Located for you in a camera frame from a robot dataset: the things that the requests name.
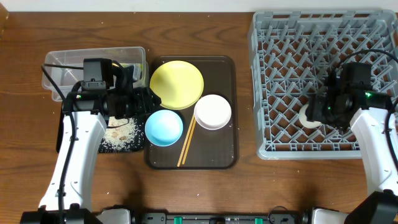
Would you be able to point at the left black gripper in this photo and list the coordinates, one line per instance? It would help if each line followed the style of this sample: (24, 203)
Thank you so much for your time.
(144, 100)

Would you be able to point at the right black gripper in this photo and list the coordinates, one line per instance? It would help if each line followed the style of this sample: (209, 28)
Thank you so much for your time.
(314, 111)

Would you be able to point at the green snack wrapper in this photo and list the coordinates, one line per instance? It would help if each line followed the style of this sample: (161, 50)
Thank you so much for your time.
(135, 68)

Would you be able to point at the small white green cup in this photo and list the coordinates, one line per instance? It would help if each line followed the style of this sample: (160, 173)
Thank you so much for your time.
(305, 122)

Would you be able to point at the light blue bowl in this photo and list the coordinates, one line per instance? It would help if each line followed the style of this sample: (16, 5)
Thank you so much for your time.
(163, 128)

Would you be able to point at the pink white shallow bowl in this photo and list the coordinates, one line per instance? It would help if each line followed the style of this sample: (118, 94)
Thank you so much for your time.
(212, 112)

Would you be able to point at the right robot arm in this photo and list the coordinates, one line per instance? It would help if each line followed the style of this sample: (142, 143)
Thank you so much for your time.
(375, 131)

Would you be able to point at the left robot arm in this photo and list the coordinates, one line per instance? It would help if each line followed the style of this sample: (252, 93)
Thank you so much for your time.
(68, 197)

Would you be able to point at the grey dishwasher rack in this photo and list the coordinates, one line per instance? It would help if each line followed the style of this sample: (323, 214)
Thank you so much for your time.
(292, 53)

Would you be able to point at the clear plastic bin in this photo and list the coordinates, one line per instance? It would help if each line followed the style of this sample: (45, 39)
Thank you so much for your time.
(67, 64)

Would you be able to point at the black plastic tray bin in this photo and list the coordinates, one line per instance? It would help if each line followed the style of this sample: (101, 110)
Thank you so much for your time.
(101, 123)

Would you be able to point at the yellow round plate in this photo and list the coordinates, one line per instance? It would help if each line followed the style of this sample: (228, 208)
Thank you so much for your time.
(179, 84)

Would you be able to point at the left wooden chopstick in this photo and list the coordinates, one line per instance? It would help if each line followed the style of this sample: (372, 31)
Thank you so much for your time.
(187, 137)

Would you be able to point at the wooden chopstick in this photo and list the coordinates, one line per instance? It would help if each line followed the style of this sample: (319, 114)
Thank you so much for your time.
(189, 143)
(187, 137)

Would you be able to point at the right wooden chopstick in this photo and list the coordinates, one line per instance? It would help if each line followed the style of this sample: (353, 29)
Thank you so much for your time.
(189, 143)

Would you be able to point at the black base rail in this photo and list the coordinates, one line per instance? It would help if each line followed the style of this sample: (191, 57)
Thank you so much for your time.
(277, 215)

